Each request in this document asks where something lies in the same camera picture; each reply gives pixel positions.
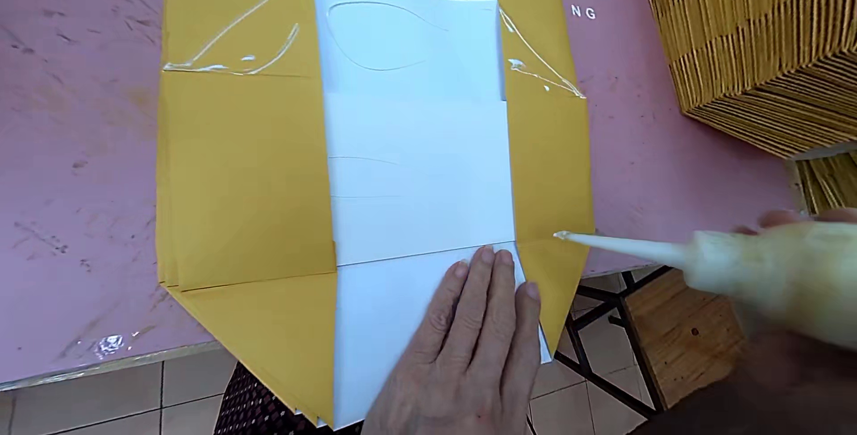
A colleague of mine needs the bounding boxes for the person's left hand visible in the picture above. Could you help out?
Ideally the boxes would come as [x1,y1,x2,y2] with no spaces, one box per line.
[362,245,542,435]

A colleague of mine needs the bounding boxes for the person's right hand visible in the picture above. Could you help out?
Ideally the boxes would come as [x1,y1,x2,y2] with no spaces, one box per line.
[706,207,857,435]

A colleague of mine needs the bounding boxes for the white glue bottle with nozzle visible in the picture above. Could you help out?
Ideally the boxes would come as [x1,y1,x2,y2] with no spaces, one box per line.
[553,221,857,350]

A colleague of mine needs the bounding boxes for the yellow envelope with white inside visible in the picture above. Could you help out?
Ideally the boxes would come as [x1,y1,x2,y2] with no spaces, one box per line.
[161,0,595,431]

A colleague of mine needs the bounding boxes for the person's right forearm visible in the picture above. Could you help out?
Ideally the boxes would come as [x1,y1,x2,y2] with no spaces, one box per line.
[626,378,857,435]

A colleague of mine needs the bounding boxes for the bundle of brown paper pieces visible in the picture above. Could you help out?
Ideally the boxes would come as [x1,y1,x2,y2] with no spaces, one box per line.
[795,150,857,215]

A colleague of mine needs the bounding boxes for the stack of brown folded paper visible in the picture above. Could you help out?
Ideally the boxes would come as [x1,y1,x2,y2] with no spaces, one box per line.
[636,0,857,159]

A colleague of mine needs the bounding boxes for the person's legs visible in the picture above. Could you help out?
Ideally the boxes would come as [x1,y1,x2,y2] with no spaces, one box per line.
[213,362,366,435]

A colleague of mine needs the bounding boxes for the stack of yellow envelopes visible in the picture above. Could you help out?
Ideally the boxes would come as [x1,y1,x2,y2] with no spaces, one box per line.
[156,0,336,430]

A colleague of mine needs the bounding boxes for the wooden stool, black metal frame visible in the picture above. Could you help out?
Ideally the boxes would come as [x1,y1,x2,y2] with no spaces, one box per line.
[554,265,745,420]

